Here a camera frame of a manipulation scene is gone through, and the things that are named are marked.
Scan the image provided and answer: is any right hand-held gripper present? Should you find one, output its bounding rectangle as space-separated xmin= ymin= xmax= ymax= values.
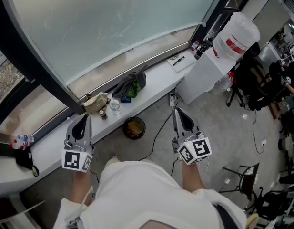
xmin=171 ymin=107 xmax=213 ymax=166

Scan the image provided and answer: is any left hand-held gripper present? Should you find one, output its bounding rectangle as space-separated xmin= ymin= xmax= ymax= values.
xmin=61 ymin=114 xmax=96 ymax=173

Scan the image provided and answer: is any black round waste bin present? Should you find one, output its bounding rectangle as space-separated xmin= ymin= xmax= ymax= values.
xmin=122 ymin=116 xmax=146 ymax=141

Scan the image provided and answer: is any yellow plastic container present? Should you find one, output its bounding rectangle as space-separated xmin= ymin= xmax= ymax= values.
xmin=127 ymin=120 xmax=143 ymax=135

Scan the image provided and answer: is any person's right forearm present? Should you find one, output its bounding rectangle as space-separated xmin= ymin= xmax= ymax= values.
xmin=181 ymin=161 xmax=206 ymax=190

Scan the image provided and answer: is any person's left forearm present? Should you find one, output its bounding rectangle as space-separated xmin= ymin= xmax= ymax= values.
xmin=71 ymin=169 xmax=93 ymax=206

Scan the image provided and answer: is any white power strip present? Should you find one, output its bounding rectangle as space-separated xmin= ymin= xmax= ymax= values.
xmin=169 ymin=92 xmax=178 ymax=107

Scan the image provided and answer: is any camouflage fabric bag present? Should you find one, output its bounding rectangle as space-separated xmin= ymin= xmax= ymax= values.
xmin=81 ymin=92 xmax=111 ymax=116

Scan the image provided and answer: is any clear plastic cup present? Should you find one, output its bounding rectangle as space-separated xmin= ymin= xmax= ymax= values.
xmin=109 ymin=98 xmax=123 ymax=115

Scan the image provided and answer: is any white water dispenser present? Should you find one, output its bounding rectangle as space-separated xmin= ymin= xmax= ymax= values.
xmin=177 ymin=41 xmax=236 ymax=105

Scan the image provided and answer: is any white plastic bag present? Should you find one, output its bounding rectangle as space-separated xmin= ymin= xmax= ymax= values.
xmin=214 ymin=74 xmax=234 ymax=95

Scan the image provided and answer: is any white paper sheet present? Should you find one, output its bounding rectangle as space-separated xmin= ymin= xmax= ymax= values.
xmin=166 ymin=53 xmax=193 ymax=73

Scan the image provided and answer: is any clear water bottle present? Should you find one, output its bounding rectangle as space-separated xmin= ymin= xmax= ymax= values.
xmin=13 ymin=139 xmax=30 ymax=148
xmin=18 ymin=134 xmax=36 ymax=144
xmin=9 ymin=143 xmax=27 ymax=151

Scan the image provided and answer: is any black wristwatch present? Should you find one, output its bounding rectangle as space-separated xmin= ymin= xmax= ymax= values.
xmin=172 ymin=56 xmax=186 ymax=67

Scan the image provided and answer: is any black pouch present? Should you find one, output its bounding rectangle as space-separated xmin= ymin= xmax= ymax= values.
xmin=15 ymin=149 xmax=34 ymax=170

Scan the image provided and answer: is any grey plastic bag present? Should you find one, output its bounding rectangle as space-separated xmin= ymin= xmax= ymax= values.
xmin=112 ymin=65 xmax=147 ymax=99

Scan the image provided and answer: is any red capped drink bottle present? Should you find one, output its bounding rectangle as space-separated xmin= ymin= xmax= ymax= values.
xmin=190 ymin=39 xmax=201 ymax=52

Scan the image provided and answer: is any black office chair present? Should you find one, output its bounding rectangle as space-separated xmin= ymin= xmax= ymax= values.
xmin=226 ymin=42 xmax=264 ymax=110
xmin=243 ymin=186 xmax=294 ymax=224

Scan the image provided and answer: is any person's white shirt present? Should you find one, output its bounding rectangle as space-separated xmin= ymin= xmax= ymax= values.
xmin=53 ymin=159 xmax=248 ymax=229

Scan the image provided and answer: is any black framed window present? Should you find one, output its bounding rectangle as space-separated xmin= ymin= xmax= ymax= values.
xmin=0 ymin=0 xmax=242 ymax=140

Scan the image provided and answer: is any large water dispenser bottle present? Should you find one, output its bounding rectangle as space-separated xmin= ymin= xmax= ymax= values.
xmin=212 ymin=11 xmax=261 ymax=62

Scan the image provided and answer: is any long black floor cable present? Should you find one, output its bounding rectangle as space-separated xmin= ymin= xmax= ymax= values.
xmin=136 ymin=105 xmax=177 ymax=159

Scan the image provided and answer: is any white looped cable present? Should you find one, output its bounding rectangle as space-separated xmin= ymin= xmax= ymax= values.
xmin=198 ymin=155 xmax=210 ymax=177

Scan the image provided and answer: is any black camera gimbal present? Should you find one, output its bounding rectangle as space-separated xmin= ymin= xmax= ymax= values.
xmin=193 ymin=37 xmax=214 ymax=61

